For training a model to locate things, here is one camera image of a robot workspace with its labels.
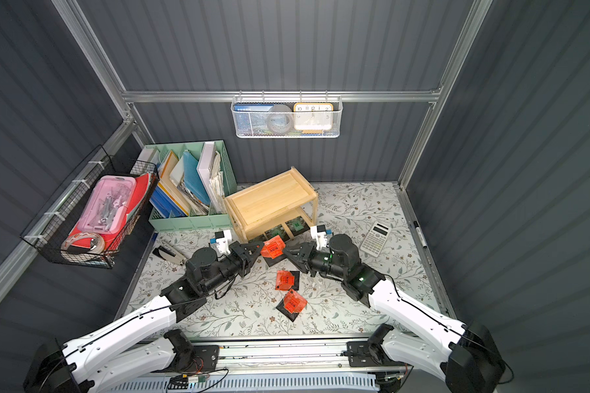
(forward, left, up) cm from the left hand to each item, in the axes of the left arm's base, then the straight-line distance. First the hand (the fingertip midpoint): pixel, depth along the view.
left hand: (263, 243), depth 70 cm
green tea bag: (+21, -1, -23) cm, 31 cm away
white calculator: (+17, -42, -24) cm, 51 cm away
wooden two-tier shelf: (+18, -4, -5) cm, 19 cm away
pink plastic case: (+10, +46, +5) cm, 48 cm away
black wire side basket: (+2, +53, +9) cm, 54 cm away
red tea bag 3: (-9, -8, -26) cm, 28 cm away
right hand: (-2, -7, 0) cm, 8 cm away
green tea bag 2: (+23, -10, -23) cm, 33 cm away
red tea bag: (0, -3, -3) cm, 4 cm away
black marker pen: (+22, -64, -29) cm, 74 cm away
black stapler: (+11, +41, -24) cm, 49 cm away
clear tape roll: (-7, +41, +6) cm, 42 cm away
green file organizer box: (+32, +30, -5) cm, 44 cm away
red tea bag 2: (0, -5, -25) cm, 26 cm away
